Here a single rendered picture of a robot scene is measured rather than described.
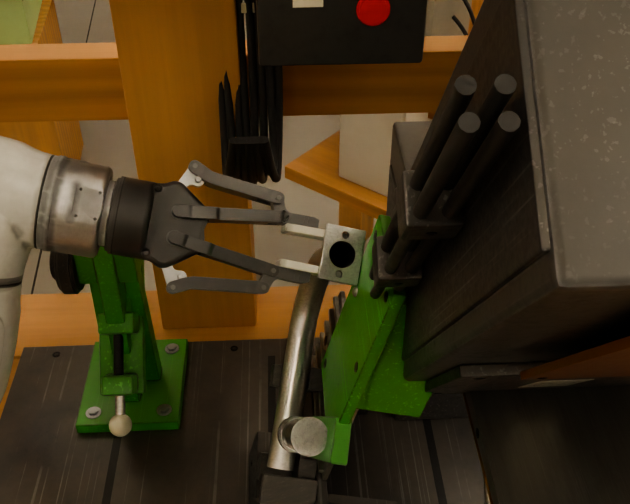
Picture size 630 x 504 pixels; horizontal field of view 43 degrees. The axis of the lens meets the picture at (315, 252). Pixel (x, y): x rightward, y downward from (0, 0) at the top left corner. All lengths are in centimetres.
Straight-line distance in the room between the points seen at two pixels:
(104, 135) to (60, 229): 277
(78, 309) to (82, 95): 35
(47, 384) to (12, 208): 45
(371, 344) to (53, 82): 59
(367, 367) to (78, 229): 29
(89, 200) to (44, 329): 54
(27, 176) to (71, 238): 7
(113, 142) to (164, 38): 251
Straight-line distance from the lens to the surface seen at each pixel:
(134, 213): 75
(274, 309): 123
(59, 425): 110
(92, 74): 109
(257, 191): 78
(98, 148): 343
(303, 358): 90
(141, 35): 96
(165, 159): 103
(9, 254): 77
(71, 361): 118
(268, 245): 278
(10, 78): 112
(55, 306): 130
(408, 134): 95
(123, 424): 101
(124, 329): 99
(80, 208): 75
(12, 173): 75
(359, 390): 75
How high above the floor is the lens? 172
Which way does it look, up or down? 39 degrees down
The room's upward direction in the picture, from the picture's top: straight up
